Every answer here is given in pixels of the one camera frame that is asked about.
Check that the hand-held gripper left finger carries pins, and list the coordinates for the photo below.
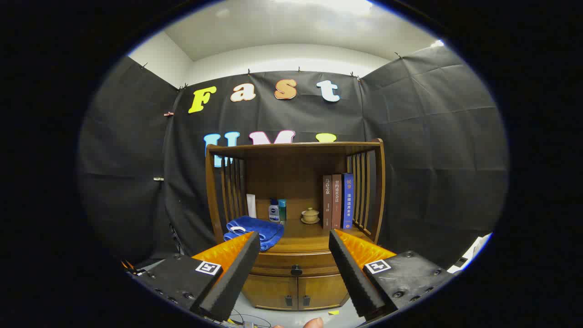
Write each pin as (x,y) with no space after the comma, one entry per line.
(237,273)

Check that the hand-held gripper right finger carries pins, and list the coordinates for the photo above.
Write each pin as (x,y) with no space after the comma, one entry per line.
(353,273)

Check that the wooden drawer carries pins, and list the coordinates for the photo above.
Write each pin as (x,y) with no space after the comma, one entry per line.
(273,264)

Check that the wooden cabinet door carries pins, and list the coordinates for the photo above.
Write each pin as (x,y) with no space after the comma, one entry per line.
(323,291)
(271,291)

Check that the wooden countertop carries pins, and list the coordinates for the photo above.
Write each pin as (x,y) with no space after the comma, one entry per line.
(300,237)

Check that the wooden cabinet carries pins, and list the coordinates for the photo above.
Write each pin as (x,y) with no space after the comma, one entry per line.
(291,173)

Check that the blue towel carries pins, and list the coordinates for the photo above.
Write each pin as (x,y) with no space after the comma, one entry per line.
(259,225)

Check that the white tube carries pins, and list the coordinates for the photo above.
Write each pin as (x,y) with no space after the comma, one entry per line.
(251,205)

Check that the white lotion bottle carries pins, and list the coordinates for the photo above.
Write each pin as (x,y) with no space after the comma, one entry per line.
(273,213)

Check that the yellow lidded tea bowl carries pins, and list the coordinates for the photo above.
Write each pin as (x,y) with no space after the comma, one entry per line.
(310,215)

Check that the blue book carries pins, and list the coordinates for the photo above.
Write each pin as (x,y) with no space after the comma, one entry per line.
(348,200)

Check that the reddish brown book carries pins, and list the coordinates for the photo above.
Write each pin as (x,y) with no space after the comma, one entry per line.
(337,200)

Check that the dark brown book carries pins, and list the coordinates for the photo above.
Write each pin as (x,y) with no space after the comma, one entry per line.
(327,200)

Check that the clear blue bottle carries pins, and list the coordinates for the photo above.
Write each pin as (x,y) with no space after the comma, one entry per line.
(282,210)

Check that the white equipment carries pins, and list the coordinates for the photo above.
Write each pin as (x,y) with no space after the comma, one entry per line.
(473,248)

